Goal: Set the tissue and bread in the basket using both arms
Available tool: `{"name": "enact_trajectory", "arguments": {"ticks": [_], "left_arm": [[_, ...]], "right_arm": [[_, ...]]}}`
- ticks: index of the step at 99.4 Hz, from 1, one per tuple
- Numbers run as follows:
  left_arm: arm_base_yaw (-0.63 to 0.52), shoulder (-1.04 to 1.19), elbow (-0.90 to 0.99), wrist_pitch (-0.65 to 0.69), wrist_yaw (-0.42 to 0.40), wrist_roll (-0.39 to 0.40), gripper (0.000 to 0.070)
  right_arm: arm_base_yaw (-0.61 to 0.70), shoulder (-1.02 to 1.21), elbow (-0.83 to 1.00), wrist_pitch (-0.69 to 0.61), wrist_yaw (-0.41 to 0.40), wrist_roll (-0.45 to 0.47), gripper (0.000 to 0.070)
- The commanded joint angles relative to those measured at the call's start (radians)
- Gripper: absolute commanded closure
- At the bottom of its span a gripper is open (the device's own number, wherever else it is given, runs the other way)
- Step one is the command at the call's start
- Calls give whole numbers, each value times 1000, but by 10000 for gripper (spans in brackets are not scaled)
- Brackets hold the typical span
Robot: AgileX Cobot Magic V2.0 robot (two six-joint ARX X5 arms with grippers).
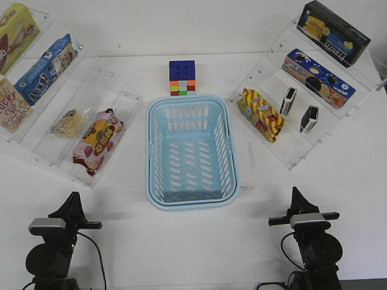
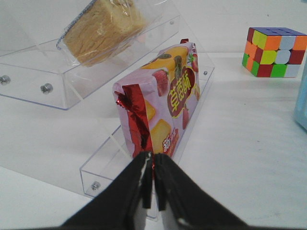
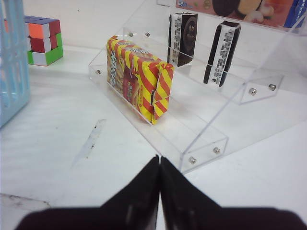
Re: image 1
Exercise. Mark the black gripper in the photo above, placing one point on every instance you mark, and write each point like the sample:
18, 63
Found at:
71, 211
313, 240

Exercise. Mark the black white tissue pack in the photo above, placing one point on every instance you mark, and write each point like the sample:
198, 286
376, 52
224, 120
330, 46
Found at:
309, 119
288, 100

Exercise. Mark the bread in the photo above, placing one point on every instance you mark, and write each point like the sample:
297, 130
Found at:
69, 125

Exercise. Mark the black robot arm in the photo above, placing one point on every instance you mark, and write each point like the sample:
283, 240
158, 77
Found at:
316, 272
49, 262

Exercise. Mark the light blue plastic basket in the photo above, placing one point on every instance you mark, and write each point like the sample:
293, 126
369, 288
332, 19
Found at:
190, 153

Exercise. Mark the pink fruit snack bag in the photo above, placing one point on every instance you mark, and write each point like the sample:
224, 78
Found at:
95, 147

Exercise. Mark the clear acrylic shelf left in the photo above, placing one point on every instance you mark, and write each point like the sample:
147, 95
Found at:
85, 86

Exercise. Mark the clear acrylic shelf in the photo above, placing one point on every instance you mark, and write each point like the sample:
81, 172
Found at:
85, 86
272, 82

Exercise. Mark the red yellow striped snack bag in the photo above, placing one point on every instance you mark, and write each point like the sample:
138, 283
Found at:
264, 118

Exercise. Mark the beige Pocky box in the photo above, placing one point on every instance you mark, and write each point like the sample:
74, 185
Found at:
14, 108

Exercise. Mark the blue sandwich cookie box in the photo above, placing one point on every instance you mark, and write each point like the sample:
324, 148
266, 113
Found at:
317, 78

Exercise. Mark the clear acrylic shelf right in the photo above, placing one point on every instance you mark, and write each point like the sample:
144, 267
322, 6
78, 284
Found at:
272, 82

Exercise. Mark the blue cookie bag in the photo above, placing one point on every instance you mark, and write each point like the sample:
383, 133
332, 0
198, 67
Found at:
39, 78

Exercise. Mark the dark blue cracker box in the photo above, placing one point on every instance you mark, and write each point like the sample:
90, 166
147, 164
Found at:
333, 34

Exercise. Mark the multicoloured puzzle cube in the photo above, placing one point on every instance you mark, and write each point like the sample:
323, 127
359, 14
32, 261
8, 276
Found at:
182, 79

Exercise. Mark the yellow green snack box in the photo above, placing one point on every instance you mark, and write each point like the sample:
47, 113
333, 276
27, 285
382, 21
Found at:
18, 31

